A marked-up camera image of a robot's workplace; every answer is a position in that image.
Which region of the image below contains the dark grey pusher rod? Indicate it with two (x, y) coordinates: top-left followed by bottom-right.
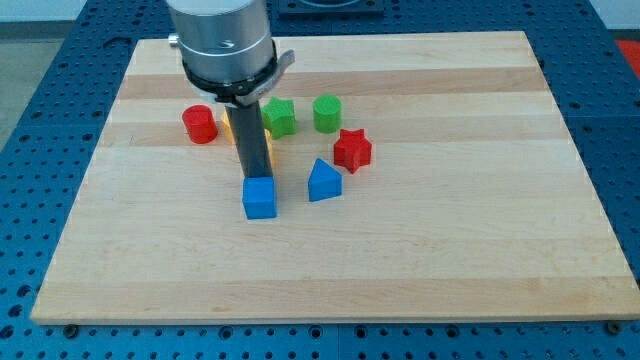
(224, 100), (275, 179)

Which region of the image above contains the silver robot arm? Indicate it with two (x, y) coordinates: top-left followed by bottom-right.
(166, 0), (295, 178)

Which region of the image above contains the green star block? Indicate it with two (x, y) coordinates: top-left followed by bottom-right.
(261, 97), (297, 140)

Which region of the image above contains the red star block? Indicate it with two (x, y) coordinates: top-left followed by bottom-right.
(333, 129), (372, 174)

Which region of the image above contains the yellow block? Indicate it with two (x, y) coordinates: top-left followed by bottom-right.
(220, 110), (277, 169)

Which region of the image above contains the red cylinder block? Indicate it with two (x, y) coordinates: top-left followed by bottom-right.
(181, 105), (218, 144)

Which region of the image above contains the blue cube block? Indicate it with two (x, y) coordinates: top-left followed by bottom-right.
(242, 177), (277, 220)

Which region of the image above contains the green cylinder block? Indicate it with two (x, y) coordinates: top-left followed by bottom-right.
(312, 94), (342, 134)

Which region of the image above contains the blue triangle block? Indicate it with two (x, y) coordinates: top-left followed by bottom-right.
(307, 158), (343, 202)

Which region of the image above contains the light wooden board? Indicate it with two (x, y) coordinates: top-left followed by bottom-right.
(31, 31), (639, 325)

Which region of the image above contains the dark mount plate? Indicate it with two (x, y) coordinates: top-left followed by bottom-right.
(271, 0), (385, 17)

